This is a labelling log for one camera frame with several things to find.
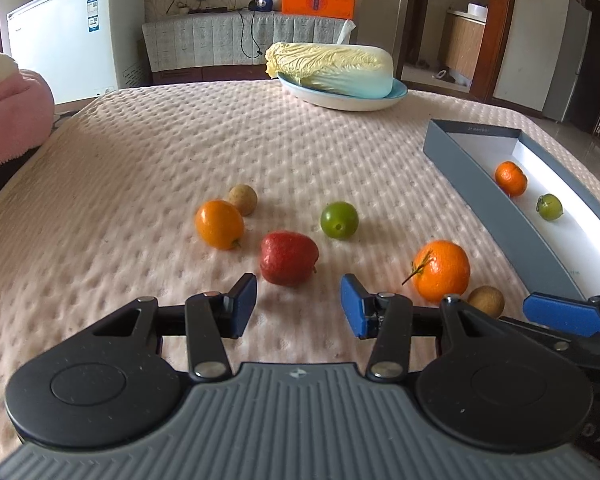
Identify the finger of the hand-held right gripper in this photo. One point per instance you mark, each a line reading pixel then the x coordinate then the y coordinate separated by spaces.
pixel 565 315
pixel 540 334

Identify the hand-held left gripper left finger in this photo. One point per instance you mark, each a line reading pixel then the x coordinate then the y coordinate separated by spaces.
pixel 242 305

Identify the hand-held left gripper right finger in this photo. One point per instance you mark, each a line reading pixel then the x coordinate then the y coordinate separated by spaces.
pixel 355 305

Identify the brown longan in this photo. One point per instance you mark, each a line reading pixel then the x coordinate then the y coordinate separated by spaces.
pixel 486 301
pixel 243 199

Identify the red apple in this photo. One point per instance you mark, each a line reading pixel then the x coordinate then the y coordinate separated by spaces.
pixel 287 258

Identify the smooth yellow-orange citrus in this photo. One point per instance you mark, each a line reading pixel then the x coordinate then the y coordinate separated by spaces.
pixel 219 224

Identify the green jujube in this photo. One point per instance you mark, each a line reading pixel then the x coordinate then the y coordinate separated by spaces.
pixel 550 206
pixel 339 220

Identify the large mandarin orange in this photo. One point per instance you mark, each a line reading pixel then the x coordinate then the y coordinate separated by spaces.
pixel 441 271
pixel 511 178

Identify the grey cardboard box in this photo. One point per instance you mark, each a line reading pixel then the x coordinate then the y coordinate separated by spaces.
pixel 480 195

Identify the pink textured bedspread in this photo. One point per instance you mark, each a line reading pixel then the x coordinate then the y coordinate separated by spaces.
pixel 155 160

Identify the white oval plate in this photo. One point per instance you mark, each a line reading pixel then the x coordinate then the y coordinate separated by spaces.
pixel 340 102

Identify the napa cabbage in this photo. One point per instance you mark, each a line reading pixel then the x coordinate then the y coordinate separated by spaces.
pixel 330 65

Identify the slipper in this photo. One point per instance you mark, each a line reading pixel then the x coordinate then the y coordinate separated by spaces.
pixel 444 75

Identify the grey refrigerator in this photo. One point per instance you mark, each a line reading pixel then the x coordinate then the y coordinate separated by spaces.
pixel 567 60

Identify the cloth covered cabinet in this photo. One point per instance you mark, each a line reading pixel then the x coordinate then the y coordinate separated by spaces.
pixel 200 40

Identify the white plastic bag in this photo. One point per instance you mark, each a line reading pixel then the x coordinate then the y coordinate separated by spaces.
pixel 347 31

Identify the wooden kitchen cabinet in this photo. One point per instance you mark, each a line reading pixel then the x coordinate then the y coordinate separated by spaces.
pixel 462 45

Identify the pink plush toy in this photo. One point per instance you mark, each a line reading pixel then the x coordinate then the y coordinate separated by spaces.
pixel 10 120

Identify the power strip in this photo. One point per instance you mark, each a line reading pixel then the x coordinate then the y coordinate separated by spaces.
pixel 205 9

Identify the white pot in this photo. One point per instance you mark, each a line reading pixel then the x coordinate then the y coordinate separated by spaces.
pixel 477 11

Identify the white chest freezer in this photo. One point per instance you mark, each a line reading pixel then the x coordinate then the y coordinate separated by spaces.
pixel 60 45

